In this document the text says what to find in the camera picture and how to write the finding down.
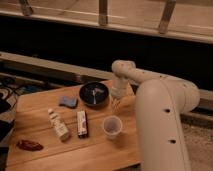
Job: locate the silver spoon in bowl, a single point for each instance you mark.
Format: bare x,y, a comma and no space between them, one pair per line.
94,92

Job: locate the white tube bottle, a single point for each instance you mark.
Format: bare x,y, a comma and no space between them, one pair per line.
59,125

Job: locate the white and dark box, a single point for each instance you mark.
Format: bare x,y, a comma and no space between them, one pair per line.
82,127

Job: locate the red-brown chili pepper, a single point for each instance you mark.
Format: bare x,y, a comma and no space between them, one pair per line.
29,145

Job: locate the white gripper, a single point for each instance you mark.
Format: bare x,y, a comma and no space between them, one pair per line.
118,91

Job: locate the dark ceramic bowl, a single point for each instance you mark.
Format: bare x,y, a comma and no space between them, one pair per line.
85,93

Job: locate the clear plastic cup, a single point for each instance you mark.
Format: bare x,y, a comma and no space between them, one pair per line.
112,126

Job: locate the blue sponge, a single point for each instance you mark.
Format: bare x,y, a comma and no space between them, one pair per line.
68,102

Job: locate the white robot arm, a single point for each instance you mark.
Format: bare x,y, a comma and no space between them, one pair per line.
159,102

